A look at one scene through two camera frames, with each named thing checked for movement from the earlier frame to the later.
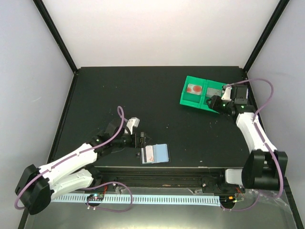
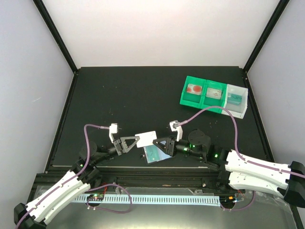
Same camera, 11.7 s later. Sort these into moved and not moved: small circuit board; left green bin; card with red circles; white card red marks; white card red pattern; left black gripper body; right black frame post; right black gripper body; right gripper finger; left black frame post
Moved: right black gripper body; right gripper finger; left black gripper body; white card red pattern
Not moved: white card red marks; right black frame post; left green bin; card with red circles; small circuit board; left black frame post
